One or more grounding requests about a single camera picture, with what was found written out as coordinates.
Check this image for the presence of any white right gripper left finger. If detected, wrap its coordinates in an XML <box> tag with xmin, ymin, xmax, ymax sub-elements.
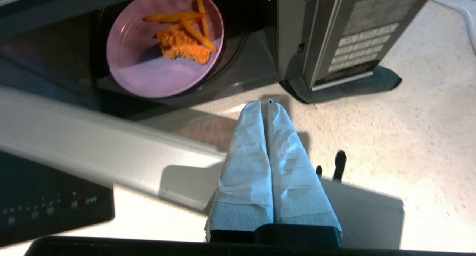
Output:
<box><xmin>204</xmin><ymin>101</ymin><xmax>274</xmax><ymax>243</ymax></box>

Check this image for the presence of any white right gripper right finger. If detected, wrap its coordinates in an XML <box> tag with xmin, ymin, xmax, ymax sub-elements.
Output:
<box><xmin>256</xmin><ymin>102</ymin><xmax>343</xmax><ymax>248</ymax></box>

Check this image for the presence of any white power cable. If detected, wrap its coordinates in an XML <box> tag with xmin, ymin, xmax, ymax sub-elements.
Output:
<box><xmin>431</xmin><ymin>0</ymin><xmax>476</xmax><ymax>56</ymax></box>

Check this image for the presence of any black induction cooktop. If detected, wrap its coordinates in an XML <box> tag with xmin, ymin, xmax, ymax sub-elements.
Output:
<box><xmin>0</xmin><ymin>151</ymin><xmax>115</xmax><ymax>247</ymax></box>

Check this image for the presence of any silver microwave oven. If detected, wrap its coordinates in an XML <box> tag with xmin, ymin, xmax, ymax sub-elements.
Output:
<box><xmin>0</xmin><ymin>0</ymin><xmax>435</xmax><ymax>119</ymax></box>

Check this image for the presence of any fried chicken piece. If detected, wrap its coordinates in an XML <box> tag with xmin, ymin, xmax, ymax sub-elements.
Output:
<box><xmin>160</xmin><ymin>30</ymin><xmax>211</xmax><ymax>64</ymax></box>

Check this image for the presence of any short french fry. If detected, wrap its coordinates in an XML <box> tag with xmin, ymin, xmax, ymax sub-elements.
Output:
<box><xmin>154</xmin><ymin>22</ymin><xmax>186</xmax><ymax>38</ymax></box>

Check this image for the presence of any purple plate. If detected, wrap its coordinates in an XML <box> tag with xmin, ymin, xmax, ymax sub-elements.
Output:
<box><xmin>106</xmin><ymin>0</ymin><xmax>225</xmax><ymax>98</ymax></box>

